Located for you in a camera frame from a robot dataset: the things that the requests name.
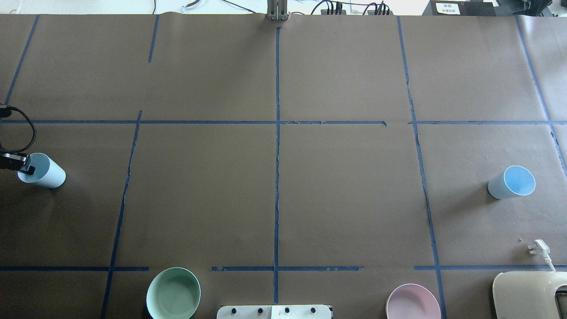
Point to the black labelled box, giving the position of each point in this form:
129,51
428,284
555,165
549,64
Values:
459,8

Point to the aluminium frame post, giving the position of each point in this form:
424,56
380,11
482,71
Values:
277,10

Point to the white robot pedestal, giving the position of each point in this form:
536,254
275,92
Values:
302,311

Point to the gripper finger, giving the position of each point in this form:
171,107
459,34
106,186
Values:
20,162

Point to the cream toaster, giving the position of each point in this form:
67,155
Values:
530,295

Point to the white power plug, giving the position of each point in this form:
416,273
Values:
539,248

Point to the blue cup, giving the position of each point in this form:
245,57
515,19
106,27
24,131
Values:
47,173
514,181

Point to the black power strip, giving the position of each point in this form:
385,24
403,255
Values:
334,8
377,9

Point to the green bowl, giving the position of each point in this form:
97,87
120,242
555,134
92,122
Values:
174,293

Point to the pink bowl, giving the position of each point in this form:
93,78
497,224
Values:
412,301

